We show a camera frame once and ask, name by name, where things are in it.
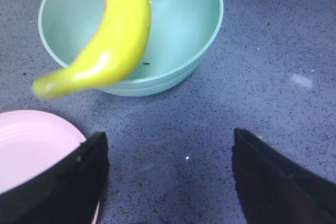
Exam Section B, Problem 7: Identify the pink plate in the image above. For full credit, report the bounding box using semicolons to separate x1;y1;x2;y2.
1;110;99;223

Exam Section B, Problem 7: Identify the green ribbed bowl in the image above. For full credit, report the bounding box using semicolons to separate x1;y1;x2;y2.
38;0;224;97

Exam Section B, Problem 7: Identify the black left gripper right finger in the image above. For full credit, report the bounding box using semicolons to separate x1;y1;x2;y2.
232;128;335;223

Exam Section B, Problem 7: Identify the yellow banana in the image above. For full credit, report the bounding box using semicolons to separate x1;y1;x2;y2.
32;0;151;99

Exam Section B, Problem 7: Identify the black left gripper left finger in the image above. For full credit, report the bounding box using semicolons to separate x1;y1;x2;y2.
1;132;109;223

